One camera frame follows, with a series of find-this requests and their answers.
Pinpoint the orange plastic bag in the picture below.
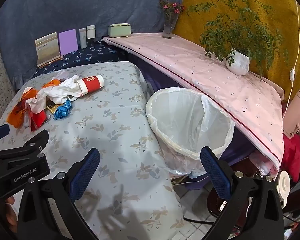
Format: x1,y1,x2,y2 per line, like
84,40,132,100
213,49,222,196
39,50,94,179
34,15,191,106
6,87,38,128

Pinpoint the navy floral cloth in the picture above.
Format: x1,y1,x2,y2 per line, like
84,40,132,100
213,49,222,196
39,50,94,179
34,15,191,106
34,40,127,77

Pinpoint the white paper towel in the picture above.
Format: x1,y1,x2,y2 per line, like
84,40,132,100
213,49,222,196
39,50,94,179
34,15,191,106
36,74,82,104

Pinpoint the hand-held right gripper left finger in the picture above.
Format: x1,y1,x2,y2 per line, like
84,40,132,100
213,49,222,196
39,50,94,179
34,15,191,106
16,147,102,240

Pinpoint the pink cloth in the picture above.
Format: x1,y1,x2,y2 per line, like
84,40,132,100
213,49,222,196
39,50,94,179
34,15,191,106
101,32,285,175

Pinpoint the small orange wrapper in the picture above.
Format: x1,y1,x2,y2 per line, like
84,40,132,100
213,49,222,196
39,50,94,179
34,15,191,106
41,79,61,89

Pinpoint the potted fern in white pot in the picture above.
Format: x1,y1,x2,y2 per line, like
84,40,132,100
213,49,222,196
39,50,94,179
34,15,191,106
186,0,290,80

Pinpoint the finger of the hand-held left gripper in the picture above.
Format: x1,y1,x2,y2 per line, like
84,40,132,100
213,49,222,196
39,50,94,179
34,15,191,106
0,124,10,144
0,129,50,166

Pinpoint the white plastic wrapper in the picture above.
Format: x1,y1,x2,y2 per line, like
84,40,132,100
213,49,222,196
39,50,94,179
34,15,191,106
25,97,44,127

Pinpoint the red packet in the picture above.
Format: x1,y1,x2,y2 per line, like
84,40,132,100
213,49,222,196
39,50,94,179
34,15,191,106
27,105,47,132

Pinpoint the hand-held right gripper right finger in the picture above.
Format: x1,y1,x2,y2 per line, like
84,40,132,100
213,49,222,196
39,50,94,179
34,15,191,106
200,146,285,240

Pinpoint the pink plastic box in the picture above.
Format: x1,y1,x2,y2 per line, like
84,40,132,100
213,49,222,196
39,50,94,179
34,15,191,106
282,90,300,137

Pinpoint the purple notebook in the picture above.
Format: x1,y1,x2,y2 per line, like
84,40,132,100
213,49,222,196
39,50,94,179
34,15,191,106
58,29,78,56

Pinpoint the beige open box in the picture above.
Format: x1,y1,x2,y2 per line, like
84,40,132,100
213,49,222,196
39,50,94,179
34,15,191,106
35,32,62,68

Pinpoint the glass vase with pink flowers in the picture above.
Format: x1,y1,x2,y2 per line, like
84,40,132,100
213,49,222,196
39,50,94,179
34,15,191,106
158,0,185,39

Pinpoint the blue-grey backdrop cloth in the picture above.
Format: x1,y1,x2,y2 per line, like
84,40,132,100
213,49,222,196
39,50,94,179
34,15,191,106
0,0,183,90

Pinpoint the red cloth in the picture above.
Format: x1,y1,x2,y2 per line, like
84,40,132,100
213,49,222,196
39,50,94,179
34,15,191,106
281,134,300,183

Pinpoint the beige floral cloth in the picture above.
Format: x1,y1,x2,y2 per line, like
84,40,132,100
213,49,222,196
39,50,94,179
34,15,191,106
0,15,17,130

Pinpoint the green tin box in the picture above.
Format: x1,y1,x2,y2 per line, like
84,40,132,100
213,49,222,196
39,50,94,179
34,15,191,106
107,23,132,38

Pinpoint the white paper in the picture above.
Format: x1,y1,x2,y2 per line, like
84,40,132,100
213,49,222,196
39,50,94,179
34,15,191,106
52,69,73,81

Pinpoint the gold and black box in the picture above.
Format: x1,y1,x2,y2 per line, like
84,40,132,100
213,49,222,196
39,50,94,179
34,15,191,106
46,100,58,113

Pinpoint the white cable with switch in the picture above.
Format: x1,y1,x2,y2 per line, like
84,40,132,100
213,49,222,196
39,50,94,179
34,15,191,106
287,0,300,100

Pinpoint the red and white paper cup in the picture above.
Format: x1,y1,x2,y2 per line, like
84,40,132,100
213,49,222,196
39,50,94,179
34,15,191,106
76,75,105,97

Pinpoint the white round plastic device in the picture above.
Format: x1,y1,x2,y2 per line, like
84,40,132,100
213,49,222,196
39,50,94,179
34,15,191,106
275,170,290,203

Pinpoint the black cable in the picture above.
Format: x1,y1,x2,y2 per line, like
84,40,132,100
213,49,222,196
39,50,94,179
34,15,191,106
182,215,215,225

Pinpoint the blue wrapper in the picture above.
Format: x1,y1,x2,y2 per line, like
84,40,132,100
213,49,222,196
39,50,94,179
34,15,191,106
52,99,72,120

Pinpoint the trash bin with white liner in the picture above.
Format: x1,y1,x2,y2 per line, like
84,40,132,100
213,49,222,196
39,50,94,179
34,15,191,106
145,87,235,178

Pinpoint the dark purple cloth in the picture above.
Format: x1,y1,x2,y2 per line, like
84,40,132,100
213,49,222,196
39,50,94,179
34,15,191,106
126,55,255,188

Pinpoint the person's left hand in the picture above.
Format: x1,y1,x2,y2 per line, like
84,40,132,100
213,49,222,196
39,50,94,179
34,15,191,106
4,195,18,233

